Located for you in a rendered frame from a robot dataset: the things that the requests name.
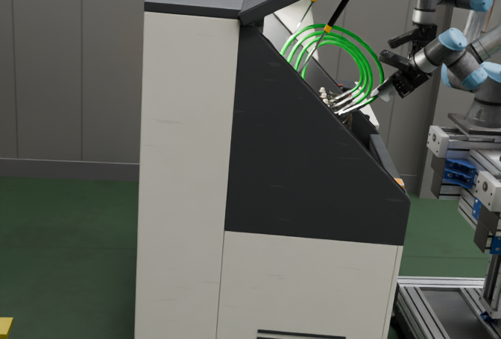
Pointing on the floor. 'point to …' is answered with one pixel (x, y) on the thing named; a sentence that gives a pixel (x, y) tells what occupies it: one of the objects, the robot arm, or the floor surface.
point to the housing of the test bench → (186, 150)
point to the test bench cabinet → (305, 287)
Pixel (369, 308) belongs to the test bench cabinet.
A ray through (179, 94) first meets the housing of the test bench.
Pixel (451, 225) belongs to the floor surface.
